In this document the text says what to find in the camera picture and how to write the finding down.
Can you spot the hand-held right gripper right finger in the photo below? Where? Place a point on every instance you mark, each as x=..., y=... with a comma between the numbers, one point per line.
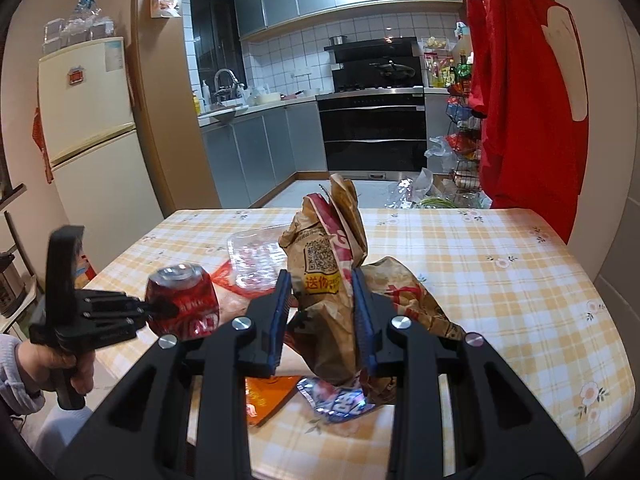
x=362, y=320

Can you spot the orange red snack wrapper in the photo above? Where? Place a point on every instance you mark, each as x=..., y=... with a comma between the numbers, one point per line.
x=265, y=400

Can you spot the clear plastic storage box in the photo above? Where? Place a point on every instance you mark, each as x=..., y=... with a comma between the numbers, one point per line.
x=75, y=32

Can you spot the person's left forearm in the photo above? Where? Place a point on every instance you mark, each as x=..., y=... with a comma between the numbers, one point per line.
x=15, y=375

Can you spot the chrome kitchen faucet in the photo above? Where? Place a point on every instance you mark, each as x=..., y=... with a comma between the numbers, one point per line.
x=224, y=77

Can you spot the red fridge magnet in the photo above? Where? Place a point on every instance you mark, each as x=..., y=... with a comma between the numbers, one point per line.
x=76, y=76

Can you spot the blue silver foil wrapper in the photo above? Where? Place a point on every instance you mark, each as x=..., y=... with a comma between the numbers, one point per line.
x=340, y=402

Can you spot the cream refrigerator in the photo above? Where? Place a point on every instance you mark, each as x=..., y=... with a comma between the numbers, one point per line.
x=90, y=160

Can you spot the yellow dish soap bottle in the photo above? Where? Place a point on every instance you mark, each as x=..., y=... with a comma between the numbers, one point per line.
x=197, y=104

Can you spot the red hanging ornament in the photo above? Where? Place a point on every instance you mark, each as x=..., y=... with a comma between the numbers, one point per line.
x=42, y=145

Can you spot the brown paper bag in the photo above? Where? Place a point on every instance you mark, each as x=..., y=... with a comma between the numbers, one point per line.
x=325, y=330

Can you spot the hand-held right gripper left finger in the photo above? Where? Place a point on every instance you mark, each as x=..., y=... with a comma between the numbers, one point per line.
x=280, y=320

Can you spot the crushed red soda can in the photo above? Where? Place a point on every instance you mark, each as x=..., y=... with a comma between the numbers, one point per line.
x=185, y=300

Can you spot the red apron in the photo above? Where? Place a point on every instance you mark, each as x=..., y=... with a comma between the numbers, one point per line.
x=525, y=135

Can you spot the plastic bags on floor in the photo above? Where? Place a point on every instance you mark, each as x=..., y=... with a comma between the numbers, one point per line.
x=415, y=185

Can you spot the white soap bottle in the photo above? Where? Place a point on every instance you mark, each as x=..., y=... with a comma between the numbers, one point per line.
x=207, y=95

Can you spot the metal pot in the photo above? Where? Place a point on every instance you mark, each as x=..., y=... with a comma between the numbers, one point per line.
x=338, y=40

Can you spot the black range hood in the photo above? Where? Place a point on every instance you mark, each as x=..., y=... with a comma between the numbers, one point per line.
x=375, y=57

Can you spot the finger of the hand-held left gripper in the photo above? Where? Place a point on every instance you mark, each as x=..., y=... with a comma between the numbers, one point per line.
x=120, y=325
x=107, y=300

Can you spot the dark kitchen window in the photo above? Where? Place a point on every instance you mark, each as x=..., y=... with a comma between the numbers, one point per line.
x=215, y=35

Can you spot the black built-in oven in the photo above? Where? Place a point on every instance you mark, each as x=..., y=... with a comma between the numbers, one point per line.
x=372, y=130

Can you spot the person's left hand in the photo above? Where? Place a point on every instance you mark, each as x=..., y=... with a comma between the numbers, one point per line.
x=75, y=375

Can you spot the grey lower kitchen cabinets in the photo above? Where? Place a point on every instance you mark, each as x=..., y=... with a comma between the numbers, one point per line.
x=260, y=150

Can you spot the steel rice cooker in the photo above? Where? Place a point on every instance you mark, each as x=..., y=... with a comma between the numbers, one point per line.
x=11, y=285

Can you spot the yellow checked tablecloth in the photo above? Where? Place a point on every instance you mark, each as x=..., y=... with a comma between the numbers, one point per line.
x=500, y=310

